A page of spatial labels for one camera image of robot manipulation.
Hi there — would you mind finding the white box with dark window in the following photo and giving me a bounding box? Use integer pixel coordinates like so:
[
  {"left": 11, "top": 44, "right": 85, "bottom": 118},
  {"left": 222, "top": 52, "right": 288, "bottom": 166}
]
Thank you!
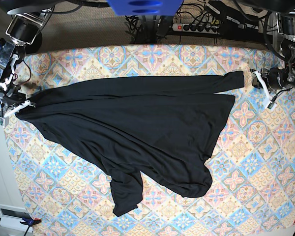
[{"left": 0, "top": 204, "right": 30, "bottom": 233}]

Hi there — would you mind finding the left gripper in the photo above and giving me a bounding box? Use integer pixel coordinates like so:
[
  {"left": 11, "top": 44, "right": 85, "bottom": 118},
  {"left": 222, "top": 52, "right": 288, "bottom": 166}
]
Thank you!
[{"left": 252, "top": 70, "right": 280, "bottom": 92}]

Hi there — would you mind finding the blue clamp bottom left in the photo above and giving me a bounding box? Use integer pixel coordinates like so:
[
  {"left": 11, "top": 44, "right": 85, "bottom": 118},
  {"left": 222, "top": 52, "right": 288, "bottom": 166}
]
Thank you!
[{"left": 0, "top": 216, "right": 42, "bottom": 235}]

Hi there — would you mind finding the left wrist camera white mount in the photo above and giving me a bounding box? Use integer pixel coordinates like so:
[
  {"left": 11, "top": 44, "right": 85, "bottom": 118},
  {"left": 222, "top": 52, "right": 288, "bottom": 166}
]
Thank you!
[{"left": 249, "top": 69, "right": 277, "bottom": 111}]

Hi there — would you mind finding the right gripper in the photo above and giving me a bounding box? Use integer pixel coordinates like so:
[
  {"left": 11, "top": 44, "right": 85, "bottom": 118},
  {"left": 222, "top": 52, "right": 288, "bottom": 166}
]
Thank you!
[{"left": 0, "top": 91, "right": 31, "bottom": 111}]

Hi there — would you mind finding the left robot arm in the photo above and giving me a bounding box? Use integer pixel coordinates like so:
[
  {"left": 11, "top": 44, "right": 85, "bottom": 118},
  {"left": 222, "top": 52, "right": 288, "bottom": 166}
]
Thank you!
[{"left": 234, "top": 0, "right": 295, "bottom": 91}]

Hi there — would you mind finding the black t-shirt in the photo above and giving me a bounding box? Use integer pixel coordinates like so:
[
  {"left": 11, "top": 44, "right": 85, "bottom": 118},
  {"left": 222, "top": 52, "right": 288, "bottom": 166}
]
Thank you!
[{"left": 16, "top": 71, "right": 244, "bottom": 216}]

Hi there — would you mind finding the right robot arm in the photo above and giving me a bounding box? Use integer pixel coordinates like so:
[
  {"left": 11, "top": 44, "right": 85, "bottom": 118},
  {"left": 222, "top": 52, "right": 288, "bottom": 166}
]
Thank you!
[{"left": 0, "top": 0, "right": 58, "bottom": 115}]

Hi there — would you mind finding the white power strip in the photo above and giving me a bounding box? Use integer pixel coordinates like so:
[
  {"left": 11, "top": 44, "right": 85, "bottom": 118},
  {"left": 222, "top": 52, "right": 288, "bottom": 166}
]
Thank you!
[{"left": 172, "top": 23, "right": 219, "bottom": 34}]

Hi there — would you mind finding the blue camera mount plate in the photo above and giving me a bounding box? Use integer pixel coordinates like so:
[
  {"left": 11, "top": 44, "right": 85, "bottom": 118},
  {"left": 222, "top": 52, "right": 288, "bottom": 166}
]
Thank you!
[{"left": 107, "top": 0, "right": 183, "bottom": 16}]

